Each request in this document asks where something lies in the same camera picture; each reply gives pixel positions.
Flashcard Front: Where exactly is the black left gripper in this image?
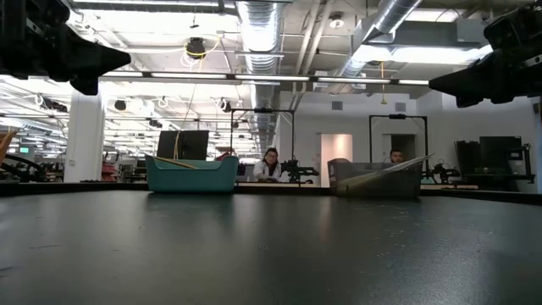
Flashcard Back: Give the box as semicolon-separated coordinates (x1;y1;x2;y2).
0;19;131;97

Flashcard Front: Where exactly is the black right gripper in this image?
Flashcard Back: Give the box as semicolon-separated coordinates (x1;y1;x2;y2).
429;44;542;108

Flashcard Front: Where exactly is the cream-handled table knife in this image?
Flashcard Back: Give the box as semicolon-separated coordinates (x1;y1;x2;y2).
337;152;436;188

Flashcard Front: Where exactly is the black equipment rack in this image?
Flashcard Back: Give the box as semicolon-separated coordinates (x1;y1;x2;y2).
455;135;535;187

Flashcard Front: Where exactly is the white pillar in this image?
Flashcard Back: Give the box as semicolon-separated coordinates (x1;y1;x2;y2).
63;91;106;184

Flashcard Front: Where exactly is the red background object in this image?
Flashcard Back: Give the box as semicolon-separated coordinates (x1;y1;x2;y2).
101;151;120;183

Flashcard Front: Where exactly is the black round ceiling device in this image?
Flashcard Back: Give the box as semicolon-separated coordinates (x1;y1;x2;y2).
185;36;207;60

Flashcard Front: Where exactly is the black monitor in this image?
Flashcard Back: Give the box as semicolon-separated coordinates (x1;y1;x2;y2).
156;130;210;161

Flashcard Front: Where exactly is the dark grey plastic bin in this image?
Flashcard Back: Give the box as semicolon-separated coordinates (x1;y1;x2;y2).
327;157;424;199

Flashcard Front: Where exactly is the teal plastic bin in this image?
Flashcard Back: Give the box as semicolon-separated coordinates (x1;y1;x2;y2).
145;154;241;194

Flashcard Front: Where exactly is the round ceiling fixture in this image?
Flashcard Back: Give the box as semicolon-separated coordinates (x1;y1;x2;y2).
328;11;346;30

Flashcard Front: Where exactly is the black gantry frame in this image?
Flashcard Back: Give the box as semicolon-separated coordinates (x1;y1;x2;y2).
368;113;429;179
230;108;296;184

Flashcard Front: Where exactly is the silver ventilation duct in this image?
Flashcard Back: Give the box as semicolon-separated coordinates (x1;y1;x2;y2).
235;0;285;164
338;0;424;78

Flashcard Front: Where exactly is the black table border frame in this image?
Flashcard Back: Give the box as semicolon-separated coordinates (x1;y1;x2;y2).
0;180;542;207

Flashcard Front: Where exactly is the long ceiling light rail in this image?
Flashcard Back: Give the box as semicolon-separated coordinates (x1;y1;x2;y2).
92;70;456;87

